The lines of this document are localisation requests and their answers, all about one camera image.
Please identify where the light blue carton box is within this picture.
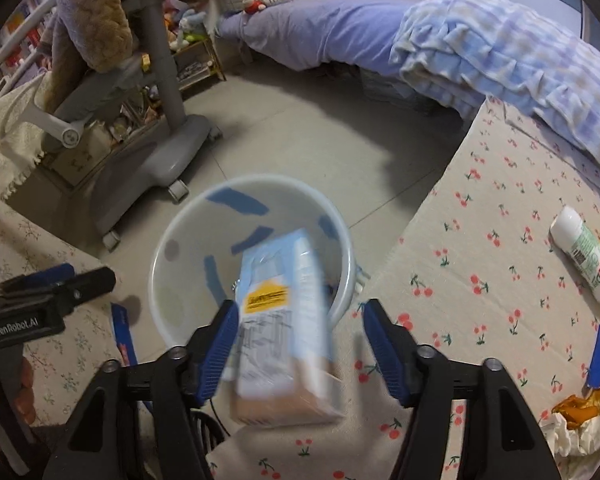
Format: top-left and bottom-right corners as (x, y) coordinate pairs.
(232, 230), (342, 427)

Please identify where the white paper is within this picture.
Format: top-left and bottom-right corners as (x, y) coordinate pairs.
(540, 414), (600, 460)

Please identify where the white plastic trash bin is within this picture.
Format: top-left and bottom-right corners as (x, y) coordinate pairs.
(148, 174), (358, 347)

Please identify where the person's left hand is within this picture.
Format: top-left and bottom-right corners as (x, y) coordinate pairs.
(0, 356), (38, 426)

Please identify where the blue flat box on floor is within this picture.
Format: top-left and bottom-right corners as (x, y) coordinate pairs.
(111, 304), (138, 366)

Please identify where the orange snack wrapper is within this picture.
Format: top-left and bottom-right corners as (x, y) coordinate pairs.
(552, 388), (600, 430)

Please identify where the cherry print bed sheet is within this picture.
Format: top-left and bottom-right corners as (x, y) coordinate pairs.
(208, 99), (600, 479)

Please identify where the white green plastic bottle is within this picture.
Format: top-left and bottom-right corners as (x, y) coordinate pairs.
(550, 206), (600, 304)

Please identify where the white bookshelf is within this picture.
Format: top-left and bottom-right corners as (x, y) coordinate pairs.
(0, 0), (55, 96)

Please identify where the wooden toy shelf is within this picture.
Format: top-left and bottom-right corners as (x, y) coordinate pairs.
(163, 0), (226, 91)

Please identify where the red white plush toy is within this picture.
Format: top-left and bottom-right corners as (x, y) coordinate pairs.
(242, 0), (291, 15)

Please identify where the purple bed sheet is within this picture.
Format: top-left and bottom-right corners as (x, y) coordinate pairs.
(218, 0), (422, 79)

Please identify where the blue plaid ruffled quilt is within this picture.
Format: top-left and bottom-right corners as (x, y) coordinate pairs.
(390, 0), (600, 164)

